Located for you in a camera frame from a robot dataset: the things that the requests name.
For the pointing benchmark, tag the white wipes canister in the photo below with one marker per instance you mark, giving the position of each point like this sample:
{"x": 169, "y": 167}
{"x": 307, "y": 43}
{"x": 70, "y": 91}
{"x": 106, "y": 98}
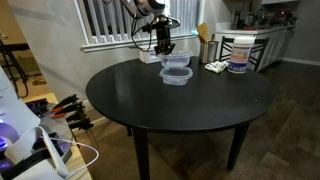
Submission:
{"x": 240, "y": 56}

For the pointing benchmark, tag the metal utensil holder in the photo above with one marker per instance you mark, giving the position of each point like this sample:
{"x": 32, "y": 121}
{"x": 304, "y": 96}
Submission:
{"x": 208, "y": 53}

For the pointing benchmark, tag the clear plastic food container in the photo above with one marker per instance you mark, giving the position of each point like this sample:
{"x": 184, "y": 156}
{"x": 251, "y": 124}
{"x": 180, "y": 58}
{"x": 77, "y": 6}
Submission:
{"x": 176, "y": 59}
{"x": 176, "y": 76}

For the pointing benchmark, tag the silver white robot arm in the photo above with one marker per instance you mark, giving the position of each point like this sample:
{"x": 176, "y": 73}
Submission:
{"x": 146, "y": 6}

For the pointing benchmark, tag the teal silicone spatula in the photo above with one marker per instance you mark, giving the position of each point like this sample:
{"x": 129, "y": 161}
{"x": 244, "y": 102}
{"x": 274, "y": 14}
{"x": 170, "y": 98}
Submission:
{"x": 195, "y": 32}

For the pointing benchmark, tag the round black wooden table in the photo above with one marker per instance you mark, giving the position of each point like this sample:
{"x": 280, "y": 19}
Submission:
{"x": 200, "y": 100}

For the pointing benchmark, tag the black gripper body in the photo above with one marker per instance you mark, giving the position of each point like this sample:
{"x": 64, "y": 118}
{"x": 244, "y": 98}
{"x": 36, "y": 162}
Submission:
{"x": 164, "y": 36}

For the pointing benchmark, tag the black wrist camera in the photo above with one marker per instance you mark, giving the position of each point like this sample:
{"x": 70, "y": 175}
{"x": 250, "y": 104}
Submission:
{"x": 150, "y": 27}

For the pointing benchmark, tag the white kitchen cabinet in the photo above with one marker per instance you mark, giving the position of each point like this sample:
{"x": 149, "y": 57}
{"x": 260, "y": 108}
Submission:
{"x": 276, "y": 46}

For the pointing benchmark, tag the white vertical blinds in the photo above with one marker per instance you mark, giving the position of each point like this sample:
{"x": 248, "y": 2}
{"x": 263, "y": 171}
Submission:
{"x": 113, "y": 20}

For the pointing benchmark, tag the black metal stand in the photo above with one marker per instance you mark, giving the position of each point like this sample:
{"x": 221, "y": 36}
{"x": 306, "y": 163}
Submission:
{"x": 10, "y": 47}

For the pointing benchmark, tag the white window frame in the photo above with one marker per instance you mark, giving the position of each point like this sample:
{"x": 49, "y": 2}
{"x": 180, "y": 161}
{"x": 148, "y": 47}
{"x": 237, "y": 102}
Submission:
{"x": 100, "y": 42}

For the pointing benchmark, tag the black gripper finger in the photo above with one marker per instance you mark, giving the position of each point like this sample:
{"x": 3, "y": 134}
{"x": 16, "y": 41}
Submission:
{"x": 158, "y": 49}
{"x": 170, "y": 48}

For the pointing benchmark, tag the black dining chair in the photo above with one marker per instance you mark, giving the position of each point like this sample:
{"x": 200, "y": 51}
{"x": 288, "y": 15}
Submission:
{"x": 261, "y": 39}

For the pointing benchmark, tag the wooden spatula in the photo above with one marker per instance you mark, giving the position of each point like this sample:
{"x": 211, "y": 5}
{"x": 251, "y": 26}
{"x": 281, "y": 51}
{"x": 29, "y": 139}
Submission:
{"x": 202, "y": 30}

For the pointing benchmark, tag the light wooden desk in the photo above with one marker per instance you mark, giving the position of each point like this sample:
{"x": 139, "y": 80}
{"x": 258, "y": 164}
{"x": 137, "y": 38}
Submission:
{"x": 80, "y": 163}

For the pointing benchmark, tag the small white box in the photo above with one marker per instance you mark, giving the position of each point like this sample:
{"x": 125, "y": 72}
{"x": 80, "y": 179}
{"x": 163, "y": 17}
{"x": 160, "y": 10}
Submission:
{"x": 146, "y": 57}

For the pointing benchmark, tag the wooden spoon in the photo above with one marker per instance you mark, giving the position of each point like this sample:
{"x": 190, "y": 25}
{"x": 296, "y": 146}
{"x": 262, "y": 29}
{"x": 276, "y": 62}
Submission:
{"x": 213, "y": 37}

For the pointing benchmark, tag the white plastic device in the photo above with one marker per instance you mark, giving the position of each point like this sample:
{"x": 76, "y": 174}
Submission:
{"x": 13, "y": 113}

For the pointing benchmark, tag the crumpled snack packet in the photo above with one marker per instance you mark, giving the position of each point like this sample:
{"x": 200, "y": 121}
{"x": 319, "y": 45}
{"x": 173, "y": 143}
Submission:
{"x": 216, "y": 66}

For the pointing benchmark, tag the dark countertop appliance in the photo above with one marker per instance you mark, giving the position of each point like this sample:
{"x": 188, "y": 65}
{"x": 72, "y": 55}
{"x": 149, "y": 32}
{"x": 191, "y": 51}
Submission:
{"x": 238, "y": 19}

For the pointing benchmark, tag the metal sink faucet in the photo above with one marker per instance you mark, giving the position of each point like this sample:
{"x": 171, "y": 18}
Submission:
{"x": 258, "y": 15}

